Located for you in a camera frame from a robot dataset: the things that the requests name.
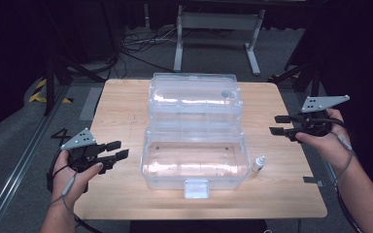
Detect grey wrist strap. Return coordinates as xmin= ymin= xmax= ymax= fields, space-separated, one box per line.
xmin=331 ymin=130 xmax=356 ymax=183
xmin=48 ymin=173 xmax=79 ymax=215

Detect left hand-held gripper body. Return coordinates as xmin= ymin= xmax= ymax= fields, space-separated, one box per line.
xmin=60 ymin=127 xmax=118 ymax=173

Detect person's right hand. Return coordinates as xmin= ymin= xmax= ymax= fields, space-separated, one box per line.
xmin=295 ymin=109 xmax=354 ymax=173

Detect black metal stand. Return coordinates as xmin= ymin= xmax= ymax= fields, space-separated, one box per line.
xmin=268 ymin=61 xmax=322 ymax=98
xmin=43 ymin=54 xmax=106 ymax=117

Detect white metal desk frame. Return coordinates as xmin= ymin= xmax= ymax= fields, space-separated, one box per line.
xmin=173 ymin=4 xmax=266 ymax=77

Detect bundle of floor cables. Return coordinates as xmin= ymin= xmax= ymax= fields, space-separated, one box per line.
xmin=119 ymin=25 xmax=176 ymax=82

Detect small white bottle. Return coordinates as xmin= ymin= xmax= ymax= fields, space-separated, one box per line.
xmin=252 ymin=155 xmax=267 ymax=173

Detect person's left hand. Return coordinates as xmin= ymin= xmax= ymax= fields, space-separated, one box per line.
xmin=51 ymin=150 xmax=105 ymax=207

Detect aluminium floor rail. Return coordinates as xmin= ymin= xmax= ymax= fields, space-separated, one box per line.
xmin=295 ymin=91 xmax=368 ymax=233
xmin=0 ymin=85 xmax=71 ymax=233

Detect clear plastic storage box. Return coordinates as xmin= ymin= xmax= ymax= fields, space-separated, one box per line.
xmin=140 ymin=72 xmax=252 ymax=199

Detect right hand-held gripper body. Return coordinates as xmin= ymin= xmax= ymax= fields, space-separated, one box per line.
xmin=289 ymin=94 xmax=351 ymax=140

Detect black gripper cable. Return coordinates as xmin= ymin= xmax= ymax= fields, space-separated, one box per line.
xmin=304 ymin=116 xmax=363 ymax=233
xmin=46 ymin=149 xmax=103 ymax=233

